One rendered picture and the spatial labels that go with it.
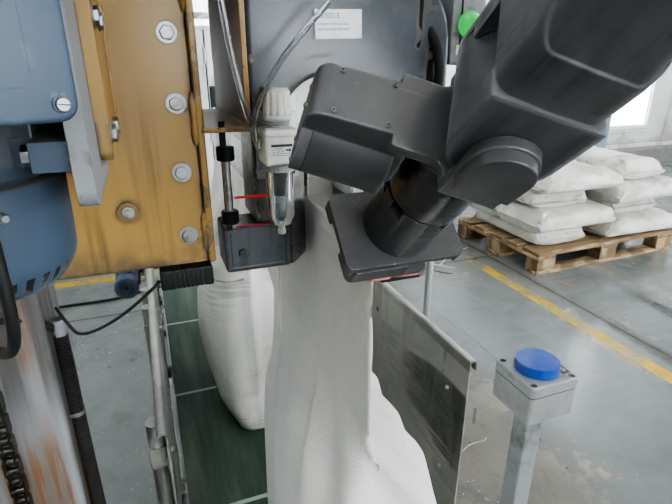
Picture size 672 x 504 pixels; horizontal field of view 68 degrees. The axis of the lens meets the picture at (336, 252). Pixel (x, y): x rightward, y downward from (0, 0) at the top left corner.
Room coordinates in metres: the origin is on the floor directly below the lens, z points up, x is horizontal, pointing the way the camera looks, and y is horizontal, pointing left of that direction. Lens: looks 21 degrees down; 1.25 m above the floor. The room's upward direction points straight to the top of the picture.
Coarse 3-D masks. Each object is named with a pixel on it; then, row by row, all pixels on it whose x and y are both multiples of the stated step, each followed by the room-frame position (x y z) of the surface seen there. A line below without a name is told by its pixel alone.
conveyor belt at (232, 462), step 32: (192, 288) 1.83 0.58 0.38; (192, 320) 1.57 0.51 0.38; (192, 352) 1.36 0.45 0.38; (192, 384) 1.19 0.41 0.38; (192, 416) 1.06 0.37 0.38; (224, 416) 1.06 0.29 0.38; (192, 448) 0.94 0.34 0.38; (224, 448) 0.94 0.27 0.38; (256, 448) 0.94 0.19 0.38; (192, 480) 0.85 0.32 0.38; (224, 480) 0.85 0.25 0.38; (256, 480) 0.85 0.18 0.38
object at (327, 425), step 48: (336, 240) 0.50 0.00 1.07; (288, 288) 0.71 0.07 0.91; (336, 288) 0.50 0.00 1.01; (288, 336) 0.66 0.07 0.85; (336, 336) 0.50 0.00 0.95; (288, 384) 0.58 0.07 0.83; (336, 384) 0.50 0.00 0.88; (288, 432) 0.51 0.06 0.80; (336, 432) 0.46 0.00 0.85; (384, 432) 0.47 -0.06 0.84; (288, 480) 0.49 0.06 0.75; (336, 480) 0.42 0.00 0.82; (384, 480) 0.41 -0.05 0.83
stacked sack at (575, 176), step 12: (564, 168) 3.04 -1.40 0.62; (576, 168) 3.07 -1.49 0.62; (588, 168) 3.14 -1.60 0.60; (600, 168) 3.12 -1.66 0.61; (540, 180) 2.91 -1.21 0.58; (552, 180) 2.85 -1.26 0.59; (564, 180) 2.87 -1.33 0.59; (576, 180) 2.90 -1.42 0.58; (588, 180) 2.93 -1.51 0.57; (600, 180) 2.96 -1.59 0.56; (612, 180) 3.00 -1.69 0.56; (624, 180) 3.06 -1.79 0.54; (540, 192) 2.88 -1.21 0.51; (552, 192) 2.86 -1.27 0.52
